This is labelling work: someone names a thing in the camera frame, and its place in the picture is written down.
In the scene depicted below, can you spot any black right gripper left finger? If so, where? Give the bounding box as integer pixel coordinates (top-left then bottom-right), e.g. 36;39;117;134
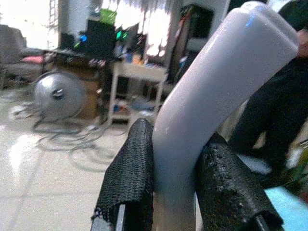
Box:
90;117;155;231

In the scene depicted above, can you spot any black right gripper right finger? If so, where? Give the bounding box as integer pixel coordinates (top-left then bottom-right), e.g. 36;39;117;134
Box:
196;132;284;231

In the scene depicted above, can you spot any white plastic broom handle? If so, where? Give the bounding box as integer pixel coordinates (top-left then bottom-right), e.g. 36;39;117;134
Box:
152;1;300;231

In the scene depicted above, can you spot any round silver floor fan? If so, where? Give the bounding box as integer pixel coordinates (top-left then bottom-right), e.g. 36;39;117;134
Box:
33;71;87;123

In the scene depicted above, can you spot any light blue dustpan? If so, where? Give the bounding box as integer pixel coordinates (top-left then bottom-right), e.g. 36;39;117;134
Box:
263;186;308;231

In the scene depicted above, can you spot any white shelf unit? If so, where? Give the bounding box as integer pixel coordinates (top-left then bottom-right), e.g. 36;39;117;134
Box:
109;61;169;125

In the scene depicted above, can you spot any person in black clothes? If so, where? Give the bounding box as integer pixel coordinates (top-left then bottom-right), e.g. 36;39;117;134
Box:
227;0;308;191

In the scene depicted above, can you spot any dark cluttered desk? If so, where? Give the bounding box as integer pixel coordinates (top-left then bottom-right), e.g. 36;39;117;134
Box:
42;47;123;125

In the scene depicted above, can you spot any black computer monitor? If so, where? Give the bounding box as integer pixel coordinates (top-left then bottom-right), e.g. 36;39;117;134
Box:
84;19;117;60

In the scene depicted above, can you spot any green plastic basket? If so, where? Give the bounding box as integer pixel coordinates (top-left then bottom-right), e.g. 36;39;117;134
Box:
99;8;118;25

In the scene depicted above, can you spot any grey sofa with cushions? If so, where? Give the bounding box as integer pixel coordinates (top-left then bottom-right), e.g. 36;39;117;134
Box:
0;24;45;90

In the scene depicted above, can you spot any grey cable on floor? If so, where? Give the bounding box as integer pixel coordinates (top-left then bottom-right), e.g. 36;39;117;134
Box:
9;101;126;173

